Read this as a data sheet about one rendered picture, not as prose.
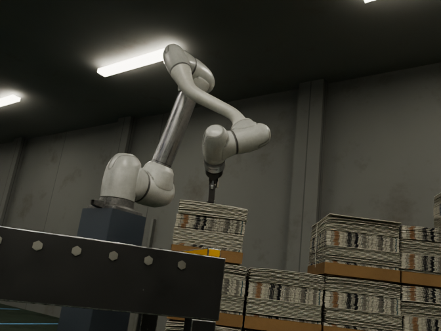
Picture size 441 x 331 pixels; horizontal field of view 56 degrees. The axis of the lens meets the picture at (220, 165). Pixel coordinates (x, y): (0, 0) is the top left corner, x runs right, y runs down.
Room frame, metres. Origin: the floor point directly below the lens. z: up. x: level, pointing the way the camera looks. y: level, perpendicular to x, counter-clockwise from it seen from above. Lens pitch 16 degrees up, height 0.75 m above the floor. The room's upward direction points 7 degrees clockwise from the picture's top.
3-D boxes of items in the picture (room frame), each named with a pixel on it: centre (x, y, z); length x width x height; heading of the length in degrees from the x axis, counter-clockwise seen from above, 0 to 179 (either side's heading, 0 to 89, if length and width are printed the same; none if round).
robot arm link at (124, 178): (1.87, 0.44, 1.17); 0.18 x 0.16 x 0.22; 143
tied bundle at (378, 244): (1.81, -0.60, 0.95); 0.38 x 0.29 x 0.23; 177
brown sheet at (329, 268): (1.81, -0.60, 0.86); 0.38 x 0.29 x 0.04; 177
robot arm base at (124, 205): (1.84, 0.45, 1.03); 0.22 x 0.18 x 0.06; 143
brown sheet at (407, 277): (1.79, -0.89, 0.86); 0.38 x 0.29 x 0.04; 177
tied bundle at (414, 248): (1.79, -0.89, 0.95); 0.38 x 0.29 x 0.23; 177
